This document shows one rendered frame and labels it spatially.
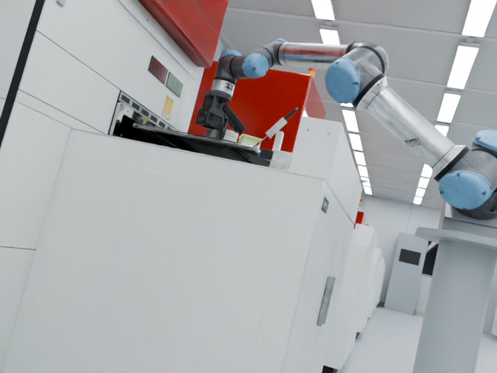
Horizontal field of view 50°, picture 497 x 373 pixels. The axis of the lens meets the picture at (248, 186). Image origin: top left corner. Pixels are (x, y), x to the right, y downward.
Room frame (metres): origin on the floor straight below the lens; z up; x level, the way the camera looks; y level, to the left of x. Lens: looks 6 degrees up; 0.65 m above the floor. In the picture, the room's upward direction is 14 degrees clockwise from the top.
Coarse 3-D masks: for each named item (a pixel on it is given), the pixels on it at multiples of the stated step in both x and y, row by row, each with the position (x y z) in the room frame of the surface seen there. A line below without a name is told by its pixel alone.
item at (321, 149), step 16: (304, 128) 1.19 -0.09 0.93; (320, 128) 1.18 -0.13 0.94; (336, 128) 1.17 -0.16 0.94; (304, 144) 1.18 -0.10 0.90; (320, 144) 1.17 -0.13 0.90; (336, 144) 1.16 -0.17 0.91; (304, 160) 1.18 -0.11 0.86; (320, 160) 1.17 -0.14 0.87; (336, 160) 1.20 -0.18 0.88; (352, 160) 1.50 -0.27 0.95; (320, 176) 1.17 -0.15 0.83; (336, 176) 1.26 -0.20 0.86; (352, 176) 1.60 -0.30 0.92; (336, 192) 1.32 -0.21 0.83
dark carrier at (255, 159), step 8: (152, 136) 1.59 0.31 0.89; (176, 136) 1.48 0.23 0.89; (168, 144) 1.67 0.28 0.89; (184, 144) 1.59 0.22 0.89; (192, 144) 1.55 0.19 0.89; (200, 144) 1.52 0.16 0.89; (208, 144) 1.49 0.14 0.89; (216, 144) 1.46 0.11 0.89; (200, 152) 1.67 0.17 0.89; (208, 152) 1.63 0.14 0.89; (216, 152) 1.60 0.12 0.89; (224, 152) 1.56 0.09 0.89; (240, 152) 1.49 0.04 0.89; (248, 152) 1.46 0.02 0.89; (248, 160) 1.58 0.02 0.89; (256, 160) 1.55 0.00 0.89
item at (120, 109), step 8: (120, 104) 1.44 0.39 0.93; (120, 112) 1.45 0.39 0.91; (128, 112) 1.49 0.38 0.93; (136, 112) 1.53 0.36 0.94; (112, 120) 1.44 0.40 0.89; (120, 120) 1.46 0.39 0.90; (136, 120) 1.54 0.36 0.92; (144, 120) 1.58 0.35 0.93; (112, 128) 1.44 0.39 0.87; (120, 136) 1.48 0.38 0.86; (128, 136) 1.52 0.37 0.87
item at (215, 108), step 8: (208, 96) 1.74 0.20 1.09; (216, 96) 1.74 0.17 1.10; (224, 96) 1.74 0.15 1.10; (208, 104) 1.74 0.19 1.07; (216, 104) 1.75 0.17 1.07; (224, 104) 1.77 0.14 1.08; (200, 112) 1.74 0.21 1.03; (208, 112) 1.71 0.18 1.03; (216, 112) 1.73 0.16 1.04; (224, 112) 1.77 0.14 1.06; (200, 120) 1.73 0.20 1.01; (208, 120) 1.71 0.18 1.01; (216, 120) 1.74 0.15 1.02; (224, 120) 1.75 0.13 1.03; (216, 128) 1.76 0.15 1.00
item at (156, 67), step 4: (152, 60) 1.55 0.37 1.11; (156, 60) 1.57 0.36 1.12; (152, 64) 1.56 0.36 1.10; (156, 64) 1.58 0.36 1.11; (160, 64) 1.61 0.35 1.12; (152, 68) 1.57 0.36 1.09; (156, 68) 1.59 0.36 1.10; (160, 68) 1.61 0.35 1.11; (164, 68) 1.63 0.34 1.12; (152, 72) 1.57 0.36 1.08; (156, 72) 1.59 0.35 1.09; (160, 72) 1.62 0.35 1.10; (164, 72) 1.64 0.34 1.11; (160, 76) 1.62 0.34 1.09; (164, 76) 1.65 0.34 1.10; (164, 80) 1.65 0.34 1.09
